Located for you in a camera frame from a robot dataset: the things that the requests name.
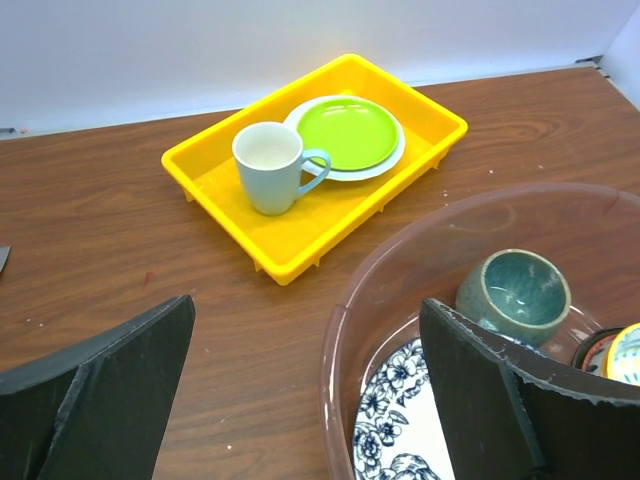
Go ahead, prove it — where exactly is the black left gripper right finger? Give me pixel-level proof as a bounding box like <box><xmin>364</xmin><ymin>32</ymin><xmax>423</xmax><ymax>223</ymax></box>
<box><xmin>419</xmin><ymin>298</ymin><xmax>639</xmax><ymax>479</ymax></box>

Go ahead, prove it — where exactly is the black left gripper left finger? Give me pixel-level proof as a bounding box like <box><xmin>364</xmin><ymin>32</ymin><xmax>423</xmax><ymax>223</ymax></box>
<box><xmin>1</xmin><ymin>295</ymin><xmax>195</xmax><ymax>479</ymax></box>

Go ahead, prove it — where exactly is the beige bowl with black rim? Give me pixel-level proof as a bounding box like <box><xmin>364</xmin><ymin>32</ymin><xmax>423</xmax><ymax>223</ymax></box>
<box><xmin>571</xmin><ymin>327</ymin><xmax>623</xmax><ymax>376</ymax></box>

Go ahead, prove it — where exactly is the dark blue patterned plate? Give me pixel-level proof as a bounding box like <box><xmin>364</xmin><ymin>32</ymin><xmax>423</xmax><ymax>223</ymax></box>
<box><xmin>352</xmin><ymin>339</ymin><xmax>454</xmax><ymax>480</ymax></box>

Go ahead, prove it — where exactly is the teal glazed ceramic mug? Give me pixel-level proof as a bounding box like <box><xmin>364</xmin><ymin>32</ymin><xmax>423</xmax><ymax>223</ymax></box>
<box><xmin>455</xmin><ymin>248</ymin><xmax>572</xmax><ymax>348</ymax></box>

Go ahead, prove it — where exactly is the yellow patterned bowl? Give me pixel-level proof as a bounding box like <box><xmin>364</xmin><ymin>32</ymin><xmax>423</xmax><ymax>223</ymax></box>
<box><xmin>602</xmin><ymin>323</ymin><xmax>640</xmax><ymax>386</ymax></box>

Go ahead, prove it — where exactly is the clear plastic bin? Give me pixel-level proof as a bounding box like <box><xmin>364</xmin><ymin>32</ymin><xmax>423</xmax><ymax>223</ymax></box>
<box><xmin>320</xmin><ymin>183</ymin><xmax>639</xmax><ymax>479</ymax></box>

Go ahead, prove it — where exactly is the yellow plastic tray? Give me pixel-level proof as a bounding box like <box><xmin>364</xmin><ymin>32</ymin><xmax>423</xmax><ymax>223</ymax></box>
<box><xmin>161</xmin><ymin>54</ymin><xmax>468</xmax><ymax>286</ymax></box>

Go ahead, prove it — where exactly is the green plate white rim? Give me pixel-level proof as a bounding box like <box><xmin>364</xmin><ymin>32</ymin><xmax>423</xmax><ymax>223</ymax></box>
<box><xmin>284</xmin><ymin>95</ymin><xmax>406</xmax><ymax>182</ymax></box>

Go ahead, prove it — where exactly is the white mug blue handle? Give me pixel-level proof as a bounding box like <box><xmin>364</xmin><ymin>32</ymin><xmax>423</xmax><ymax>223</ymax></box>
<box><xmin>232</xmin><ymin>121</ymin><xmax>332</xmax><ymax>216</ymax></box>

